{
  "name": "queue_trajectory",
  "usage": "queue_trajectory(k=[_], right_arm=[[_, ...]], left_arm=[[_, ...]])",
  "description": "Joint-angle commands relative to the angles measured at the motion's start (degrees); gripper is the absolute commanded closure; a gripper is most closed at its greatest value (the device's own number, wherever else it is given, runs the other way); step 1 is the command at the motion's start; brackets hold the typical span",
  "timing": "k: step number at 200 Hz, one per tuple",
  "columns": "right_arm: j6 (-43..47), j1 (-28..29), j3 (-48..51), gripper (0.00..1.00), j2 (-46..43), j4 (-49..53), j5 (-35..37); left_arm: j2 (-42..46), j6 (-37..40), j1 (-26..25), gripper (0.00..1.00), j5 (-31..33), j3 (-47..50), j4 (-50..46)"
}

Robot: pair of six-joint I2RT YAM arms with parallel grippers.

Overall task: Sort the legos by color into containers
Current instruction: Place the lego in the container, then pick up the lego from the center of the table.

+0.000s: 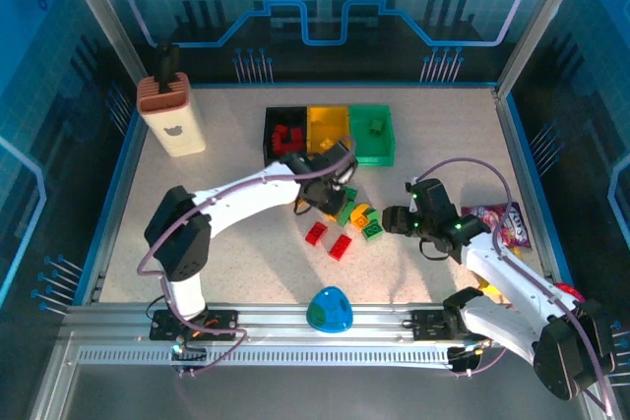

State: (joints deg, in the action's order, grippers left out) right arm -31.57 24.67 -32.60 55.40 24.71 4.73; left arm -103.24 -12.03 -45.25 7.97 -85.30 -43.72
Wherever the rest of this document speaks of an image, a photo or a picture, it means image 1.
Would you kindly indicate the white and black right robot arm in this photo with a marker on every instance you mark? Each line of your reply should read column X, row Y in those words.
column 502, row 267

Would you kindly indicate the small red lego brick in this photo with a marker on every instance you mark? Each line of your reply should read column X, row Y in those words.
column 280, row 131

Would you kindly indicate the dark green lego brick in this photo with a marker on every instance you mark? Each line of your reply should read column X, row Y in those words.
column 351, row 194

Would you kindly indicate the light green square lego brick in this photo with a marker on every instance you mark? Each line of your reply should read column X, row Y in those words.
column 372, row 230

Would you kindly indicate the pink translucent triangular container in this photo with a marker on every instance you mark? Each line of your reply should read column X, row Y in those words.
column 568, row 289

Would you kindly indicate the stepped red lego brick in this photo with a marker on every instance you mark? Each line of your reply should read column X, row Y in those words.
column 296, row 139

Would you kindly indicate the yellow plastic bin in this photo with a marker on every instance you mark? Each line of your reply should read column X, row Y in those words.
column 329, row 122

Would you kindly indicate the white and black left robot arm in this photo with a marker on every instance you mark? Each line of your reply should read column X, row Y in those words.
column 246, row 194

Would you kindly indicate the aluminium front rail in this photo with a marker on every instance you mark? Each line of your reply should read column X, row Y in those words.
column 275, row 321

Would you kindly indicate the yellow snack bag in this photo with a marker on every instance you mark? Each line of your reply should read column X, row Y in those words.
column 487, row 288

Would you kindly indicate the yellow arched lego brick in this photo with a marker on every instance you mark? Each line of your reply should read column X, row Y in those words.
column 360, row 210

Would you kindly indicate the grey metal lower panel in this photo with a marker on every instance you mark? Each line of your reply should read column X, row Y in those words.
column 315, row 395

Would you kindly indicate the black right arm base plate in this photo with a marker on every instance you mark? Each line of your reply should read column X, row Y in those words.
column 425, row 324

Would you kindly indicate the blue-edged side rail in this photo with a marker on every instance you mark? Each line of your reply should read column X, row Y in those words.
column 517, row 144
column 122, row 169

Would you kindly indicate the purple snack bag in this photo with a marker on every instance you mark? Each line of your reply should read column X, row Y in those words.
column 519, row 231

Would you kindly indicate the black plastic bin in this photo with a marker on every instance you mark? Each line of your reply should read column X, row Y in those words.
column 286, row 117

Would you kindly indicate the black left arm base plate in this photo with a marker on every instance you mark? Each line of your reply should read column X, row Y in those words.
column 224, row 324

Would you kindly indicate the green plastic bin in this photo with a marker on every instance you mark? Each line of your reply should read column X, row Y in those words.
column 371, row 147

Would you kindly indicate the blue translucent triangular container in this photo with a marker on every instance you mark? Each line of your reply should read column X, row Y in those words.
column 329, row 311

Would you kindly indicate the aluminium frame post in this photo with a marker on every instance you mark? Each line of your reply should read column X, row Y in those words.
column 98, row 12
column 541, row 17

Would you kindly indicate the cream knife block brown top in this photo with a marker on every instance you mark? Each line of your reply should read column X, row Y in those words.
column 172, row 130

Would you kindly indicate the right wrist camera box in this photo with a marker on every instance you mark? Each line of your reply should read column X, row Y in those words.
column 411, row 193

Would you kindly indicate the long red lego brick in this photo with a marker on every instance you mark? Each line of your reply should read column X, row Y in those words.
column 279, row 144

